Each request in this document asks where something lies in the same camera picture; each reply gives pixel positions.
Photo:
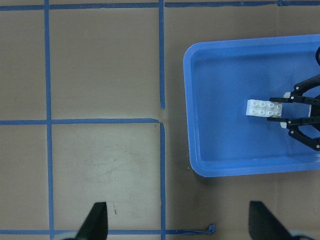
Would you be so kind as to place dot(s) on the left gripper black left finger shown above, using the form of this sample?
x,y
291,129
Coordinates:
x,y
95,226

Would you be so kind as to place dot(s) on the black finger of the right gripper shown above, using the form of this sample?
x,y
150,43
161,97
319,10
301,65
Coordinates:
x,y
296,121
296,99

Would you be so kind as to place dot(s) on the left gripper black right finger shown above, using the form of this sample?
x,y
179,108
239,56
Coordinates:
x,y
263,225

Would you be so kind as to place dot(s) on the white square toy block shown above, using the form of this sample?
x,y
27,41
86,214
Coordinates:
x,y
273,109
256,108

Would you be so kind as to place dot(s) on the blue plastic tray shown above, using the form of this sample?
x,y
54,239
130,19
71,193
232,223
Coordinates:
x,y
228,85

